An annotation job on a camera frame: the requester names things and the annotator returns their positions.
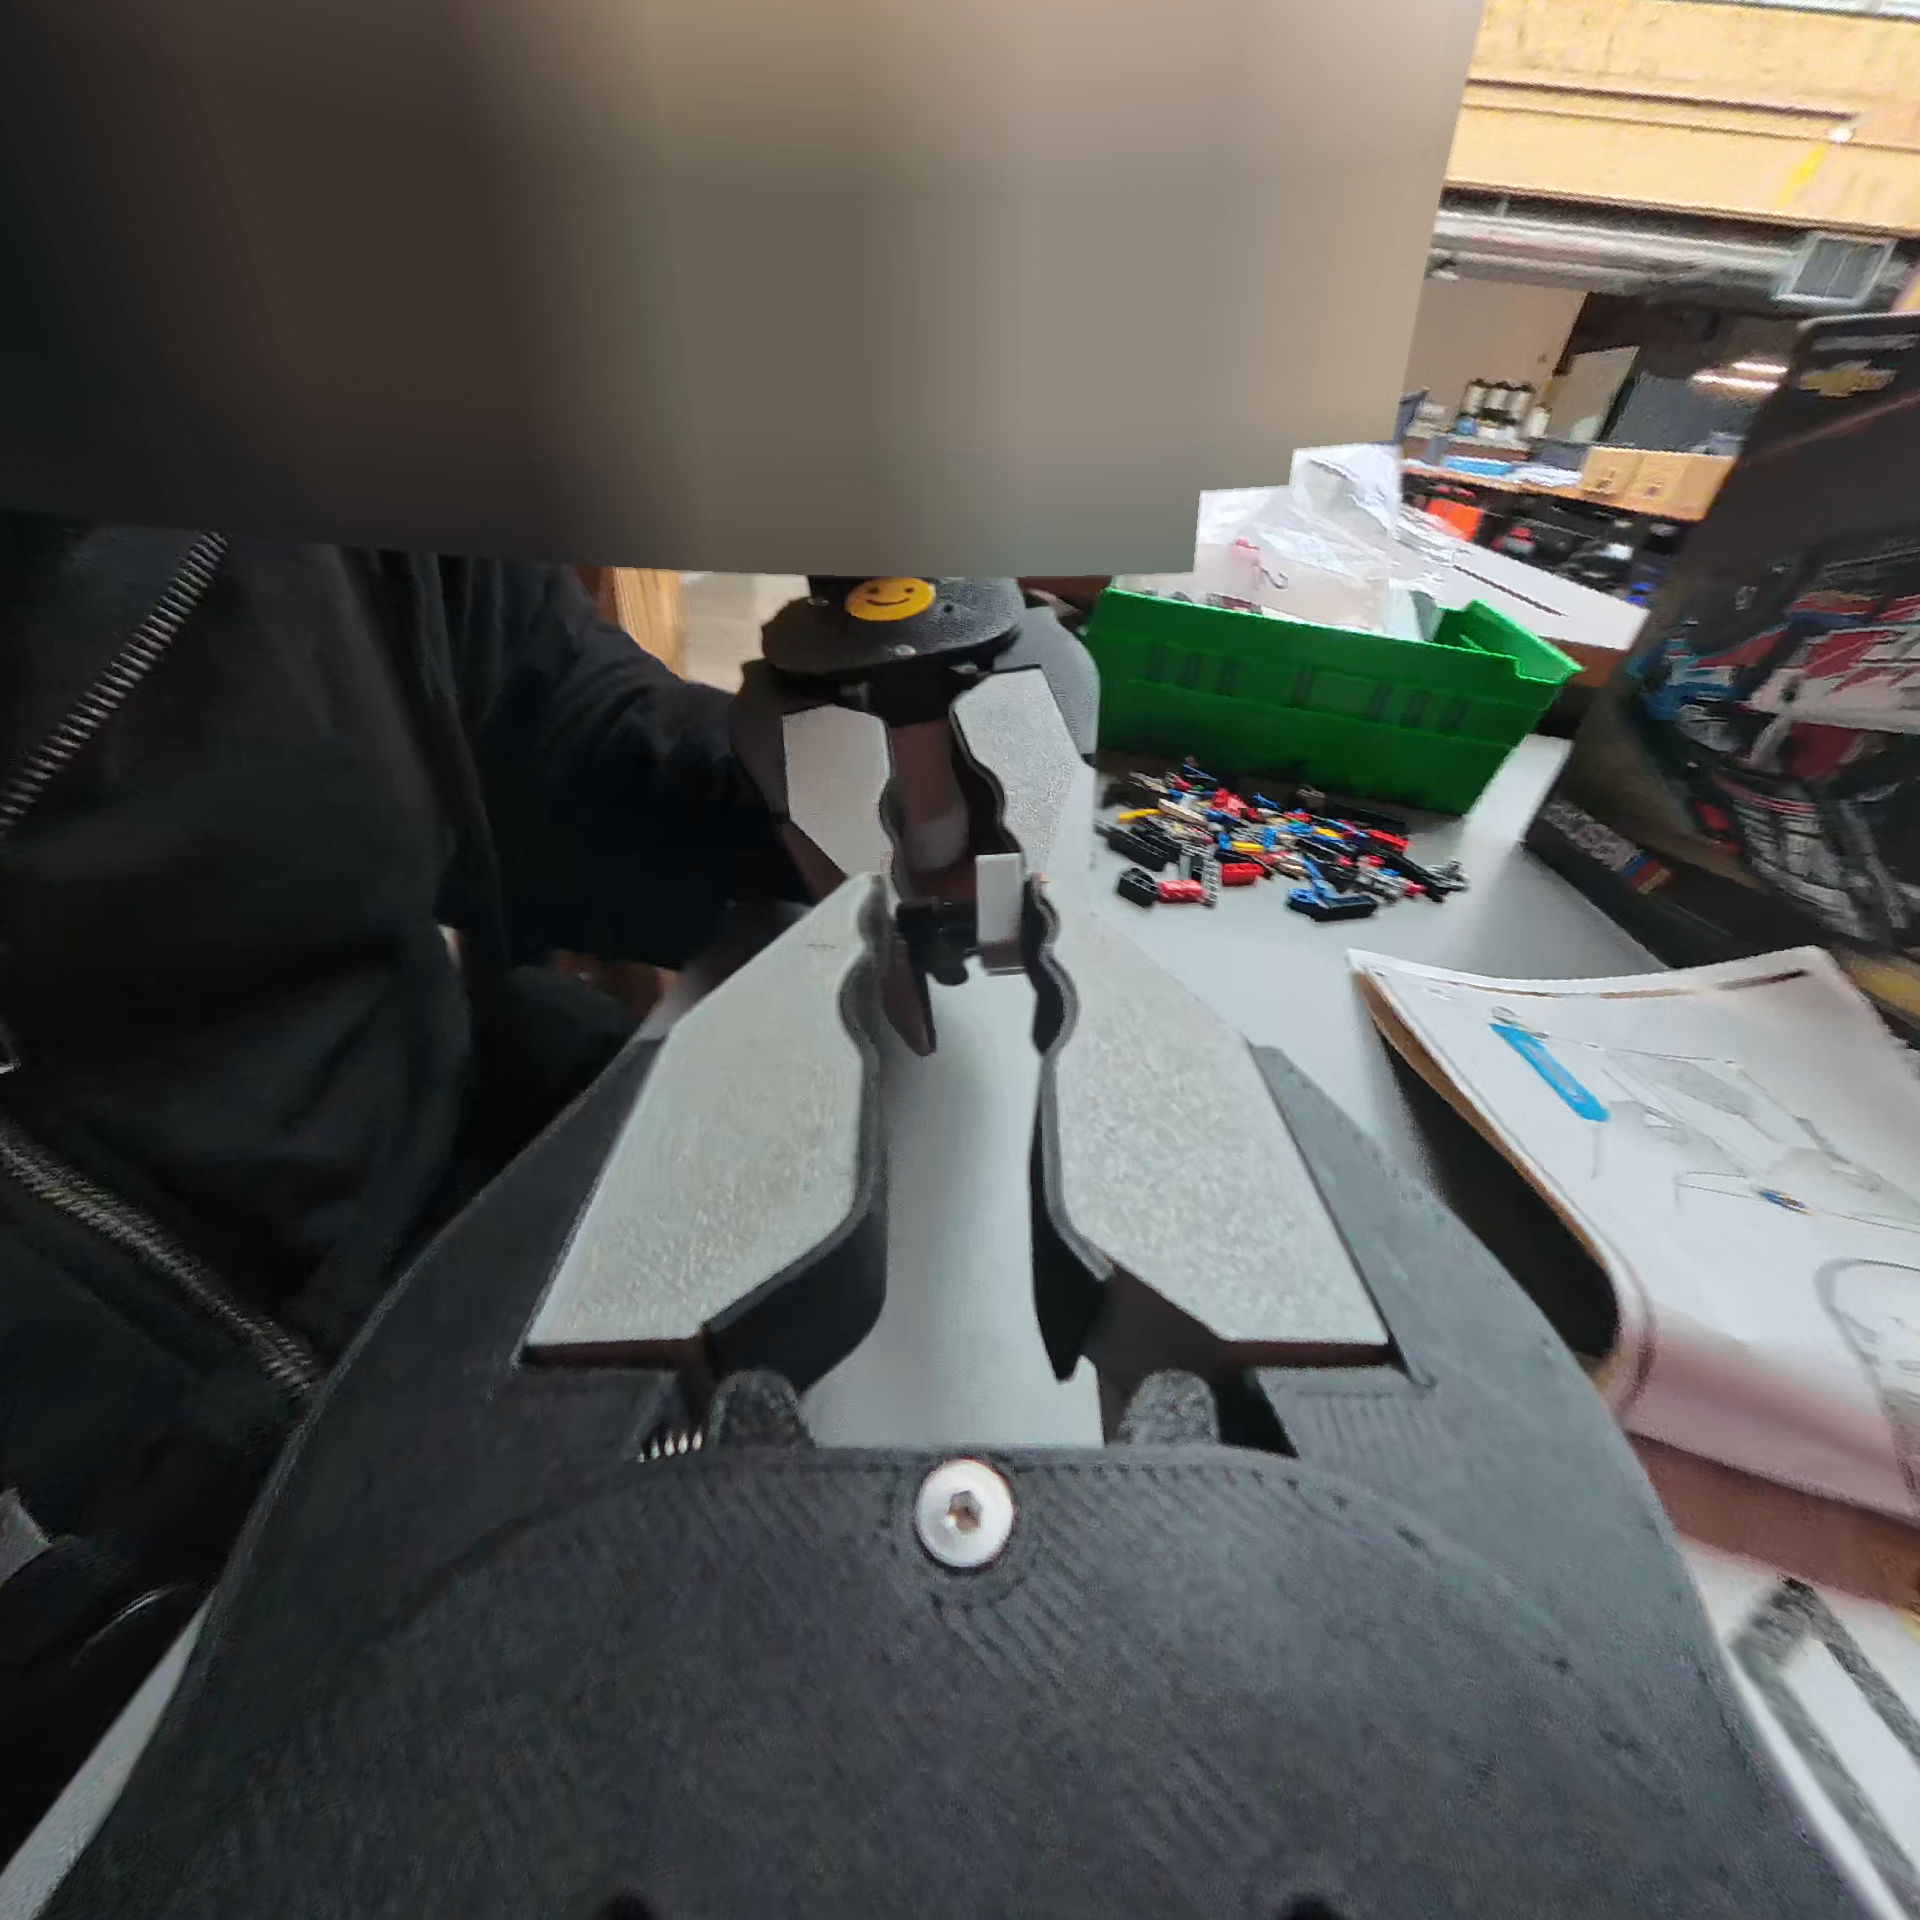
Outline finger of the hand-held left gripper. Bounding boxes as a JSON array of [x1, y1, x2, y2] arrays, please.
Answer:
[[779, 704, 943, 1056], [950, 663, 1097, 887]]

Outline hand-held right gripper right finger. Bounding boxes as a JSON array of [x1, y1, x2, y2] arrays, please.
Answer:
[[1025, 874, 1393, 1386]]

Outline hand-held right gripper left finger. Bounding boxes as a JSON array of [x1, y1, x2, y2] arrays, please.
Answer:
[[522, 872, 893, 1397]]

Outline small black white lego assembly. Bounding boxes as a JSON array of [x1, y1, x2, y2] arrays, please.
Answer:
[[895, 853, 1033, 991]]

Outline person's left forearm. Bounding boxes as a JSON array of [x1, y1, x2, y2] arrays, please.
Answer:
[[434, 567, 811, 964]]

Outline pile of small lego pieces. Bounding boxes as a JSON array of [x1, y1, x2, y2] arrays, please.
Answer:
[[1095, 755, 1474, 924]]

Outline lego instruction booklet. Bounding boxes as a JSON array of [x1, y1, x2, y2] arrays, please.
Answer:
[[1350, 944, 1920, 1920]]

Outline lego set box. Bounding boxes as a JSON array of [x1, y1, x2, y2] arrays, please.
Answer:
[[1522, 312, 1920, 1037]]

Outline green plastic bin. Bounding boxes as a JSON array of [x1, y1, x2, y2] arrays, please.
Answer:
[[1078, 583, 1587, 818]]

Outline clear plastic bags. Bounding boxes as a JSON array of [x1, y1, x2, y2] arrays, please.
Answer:
[[1196, 442, 1502, 634]]

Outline cardboard box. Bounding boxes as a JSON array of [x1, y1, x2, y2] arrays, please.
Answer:
[[1581, 445, 1739, 521]]

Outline metal duct pipe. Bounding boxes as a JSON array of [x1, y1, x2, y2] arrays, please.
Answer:
[[1428, 210, 1920, 296]]

